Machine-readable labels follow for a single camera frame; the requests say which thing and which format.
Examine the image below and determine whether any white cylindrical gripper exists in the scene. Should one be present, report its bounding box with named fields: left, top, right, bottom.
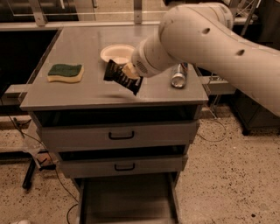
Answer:
left=122, top=37, right=175, bottom=80

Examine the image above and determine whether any black rxbar chocolate wrapper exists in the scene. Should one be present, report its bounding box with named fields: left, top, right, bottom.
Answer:
left=103, top=59, right=143, bottom=95

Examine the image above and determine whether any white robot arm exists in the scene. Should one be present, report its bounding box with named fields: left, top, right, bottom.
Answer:
left=124, top=3, right=280, bottom=116

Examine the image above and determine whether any grey top drawer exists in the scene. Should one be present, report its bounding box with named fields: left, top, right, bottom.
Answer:
left=38, top=121, right=198, bottom=152

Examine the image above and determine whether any grey drawer cabinet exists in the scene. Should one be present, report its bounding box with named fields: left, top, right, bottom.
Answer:
left=18, top=24, right=209, bottom=224

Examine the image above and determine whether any grey middle drawer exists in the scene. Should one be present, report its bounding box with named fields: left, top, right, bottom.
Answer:
left=59, top=155, right=187, bottom=179

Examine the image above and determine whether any grey open bottom drawer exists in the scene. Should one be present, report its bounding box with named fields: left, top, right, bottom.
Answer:
left=75, top=173, right=181, bottom=224

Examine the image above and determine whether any white paper bowl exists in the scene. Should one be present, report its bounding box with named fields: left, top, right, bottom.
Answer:
left=100, top=45, right=135, bottom=65

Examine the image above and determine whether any silver blue drink can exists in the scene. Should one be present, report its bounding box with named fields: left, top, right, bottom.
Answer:
left=171, top=63, right=187, bottom=88

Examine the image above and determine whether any green yellow sponge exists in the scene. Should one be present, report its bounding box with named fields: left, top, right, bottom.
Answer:
left=47, top=64, right=84, bottom=83

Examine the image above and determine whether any dark side cabinet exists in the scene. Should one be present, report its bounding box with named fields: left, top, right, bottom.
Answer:
left=230, top=0, right=280, bottom=136

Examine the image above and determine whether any black clamp tool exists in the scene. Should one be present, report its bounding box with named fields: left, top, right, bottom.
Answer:
left=22, top=150, right=56, bottom=191

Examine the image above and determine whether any grey metal bracket block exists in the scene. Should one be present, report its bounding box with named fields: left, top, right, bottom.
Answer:
left=199, top=76, right=235, bottom=95

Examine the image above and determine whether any white power cable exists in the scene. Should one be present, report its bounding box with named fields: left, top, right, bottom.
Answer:
left=196, top=73, right=228, bottom=144

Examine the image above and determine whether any black floor cable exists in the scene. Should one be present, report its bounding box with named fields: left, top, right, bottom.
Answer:
left=0, top=99, right=80, bottom=224

